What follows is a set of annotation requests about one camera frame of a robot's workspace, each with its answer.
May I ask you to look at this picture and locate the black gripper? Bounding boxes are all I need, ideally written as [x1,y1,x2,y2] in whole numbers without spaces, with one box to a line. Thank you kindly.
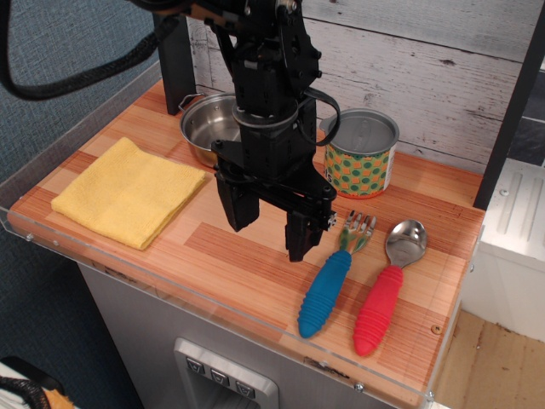
[212,125,336,262]

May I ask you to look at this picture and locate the clear acrylic table guard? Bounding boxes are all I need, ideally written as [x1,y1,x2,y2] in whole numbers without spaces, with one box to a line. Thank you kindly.
[1,66,484,408]

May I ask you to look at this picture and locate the white plastic unit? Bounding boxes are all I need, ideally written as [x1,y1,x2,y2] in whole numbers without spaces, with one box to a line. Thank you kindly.
[461,159,544,341]

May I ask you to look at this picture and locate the blue handled fork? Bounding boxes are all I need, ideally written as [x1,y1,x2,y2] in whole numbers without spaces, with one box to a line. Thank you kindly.
[297,210,376,338]

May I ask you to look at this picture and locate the patterned tin can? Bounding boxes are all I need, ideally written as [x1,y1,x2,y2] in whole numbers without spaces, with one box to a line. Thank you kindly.
[324,108,399,199]

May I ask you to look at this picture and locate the yellow cloth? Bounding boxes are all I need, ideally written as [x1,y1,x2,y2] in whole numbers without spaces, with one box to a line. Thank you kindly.
[51,137,206,251]

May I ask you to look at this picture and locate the dark right frame post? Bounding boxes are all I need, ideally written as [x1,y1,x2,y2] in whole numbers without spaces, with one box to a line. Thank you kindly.
[473,6,544,210]

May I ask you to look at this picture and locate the black vertical post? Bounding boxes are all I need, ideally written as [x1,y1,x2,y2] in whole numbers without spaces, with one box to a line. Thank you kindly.
[158,17,196,115]

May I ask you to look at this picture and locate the red handled spoon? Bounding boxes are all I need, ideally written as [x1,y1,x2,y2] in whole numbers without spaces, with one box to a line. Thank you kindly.
[353,220,427,356]

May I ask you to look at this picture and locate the black braided cable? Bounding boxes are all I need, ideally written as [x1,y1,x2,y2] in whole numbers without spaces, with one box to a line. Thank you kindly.
[0,0,180,101]

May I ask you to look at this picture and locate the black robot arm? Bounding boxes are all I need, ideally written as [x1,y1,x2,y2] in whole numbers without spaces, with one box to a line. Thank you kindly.
[140,1,336,262]

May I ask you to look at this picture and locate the small steel pot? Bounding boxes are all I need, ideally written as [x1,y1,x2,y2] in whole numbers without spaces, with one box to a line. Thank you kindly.
[178,93,240,168]

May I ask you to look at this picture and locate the grey cabinet with buttons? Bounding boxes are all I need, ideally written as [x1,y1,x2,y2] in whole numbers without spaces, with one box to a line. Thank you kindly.
[78,262,410,409]

